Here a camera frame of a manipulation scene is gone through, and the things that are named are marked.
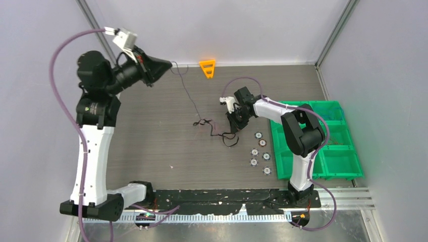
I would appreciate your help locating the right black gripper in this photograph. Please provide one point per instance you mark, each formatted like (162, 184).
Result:
(231, 116)

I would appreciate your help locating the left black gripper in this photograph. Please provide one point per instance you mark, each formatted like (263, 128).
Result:
(151, 68)

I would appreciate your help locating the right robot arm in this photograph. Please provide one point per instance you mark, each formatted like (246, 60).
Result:
(303, 133)

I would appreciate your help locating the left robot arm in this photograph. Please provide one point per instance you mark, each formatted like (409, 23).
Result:
(96, 117)

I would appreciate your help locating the blue poker chip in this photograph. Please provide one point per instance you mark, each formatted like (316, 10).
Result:
(253, 162)
(254, 152)
(267, 170)
(258, 135)
(266, 156)

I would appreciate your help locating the brown poker chip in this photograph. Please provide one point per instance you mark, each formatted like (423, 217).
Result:
(262, 142)

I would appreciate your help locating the orange triangular plastic stand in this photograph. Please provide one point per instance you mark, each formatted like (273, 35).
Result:
(208, 67)

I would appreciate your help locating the green compartment bin tray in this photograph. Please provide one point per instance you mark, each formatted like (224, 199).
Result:
(338, 159)

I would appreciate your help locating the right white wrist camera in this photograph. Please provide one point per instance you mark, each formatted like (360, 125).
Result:
(229, 102)

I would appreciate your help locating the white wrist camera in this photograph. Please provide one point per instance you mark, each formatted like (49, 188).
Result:
(124, 40)
(229, 102)

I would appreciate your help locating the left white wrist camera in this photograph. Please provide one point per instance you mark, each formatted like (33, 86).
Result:
(124, 40)

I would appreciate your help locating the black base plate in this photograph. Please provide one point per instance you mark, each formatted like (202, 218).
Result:
(227, 201)

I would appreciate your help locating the aluminium rail frame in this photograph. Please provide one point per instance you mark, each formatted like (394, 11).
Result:
(334, 199)

